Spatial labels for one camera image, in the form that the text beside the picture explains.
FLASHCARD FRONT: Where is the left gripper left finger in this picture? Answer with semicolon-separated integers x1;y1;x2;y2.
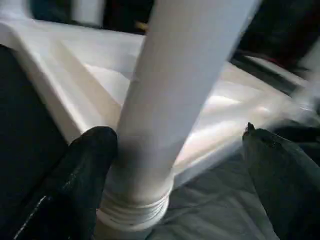
13;126;119;240

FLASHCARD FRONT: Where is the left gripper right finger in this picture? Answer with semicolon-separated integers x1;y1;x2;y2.
242;121;320;240

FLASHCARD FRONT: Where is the white plastic table top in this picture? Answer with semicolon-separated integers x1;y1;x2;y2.
0;19;320;187

